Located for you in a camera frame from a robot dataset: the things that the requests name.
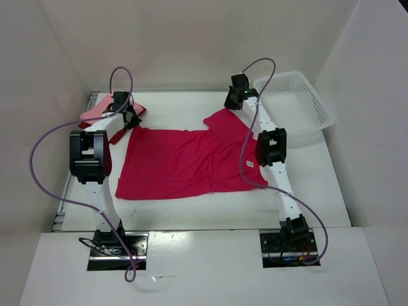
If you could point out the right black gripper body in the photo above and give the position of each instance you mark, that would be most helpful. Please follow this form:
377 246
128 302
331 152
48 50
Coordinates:
231 102

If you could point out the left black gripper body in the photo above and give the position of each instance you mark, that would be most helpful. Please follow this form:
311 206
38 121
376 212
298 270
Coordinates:
131 118

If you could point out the dark red t-shirt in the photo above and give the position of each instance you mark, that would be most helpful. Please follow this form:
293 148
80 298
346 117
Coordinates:
115 130

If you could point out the light pink t-shirt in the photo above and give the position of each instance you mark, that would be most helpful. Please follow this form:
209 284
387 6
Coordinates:
97 111

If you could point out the magenta t-shirt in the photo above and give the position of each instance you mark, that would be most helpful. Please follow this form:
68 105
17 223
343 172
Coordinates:
165 164

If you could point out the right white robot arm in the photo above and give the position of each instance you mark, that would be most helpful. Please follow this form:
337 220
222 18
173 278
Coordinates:
270 153

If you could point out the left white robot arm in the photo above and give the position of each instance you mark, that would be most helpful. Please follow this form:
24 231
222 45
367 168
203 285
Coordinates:
90 162

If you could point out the white plastic basket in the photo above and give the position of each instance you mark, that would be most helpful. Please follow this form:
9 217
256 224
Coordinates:
293 104

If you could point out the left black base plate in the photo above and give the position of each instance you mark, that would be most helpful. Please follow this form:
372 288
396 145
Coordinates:
137 252

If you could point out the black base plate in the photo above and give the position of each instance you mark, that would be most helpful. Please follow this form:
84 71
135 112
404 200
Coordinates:
275 255
137 252

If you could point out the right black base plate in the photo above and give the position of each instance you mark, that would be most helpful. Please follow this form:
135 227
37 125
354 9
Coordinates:
275 255

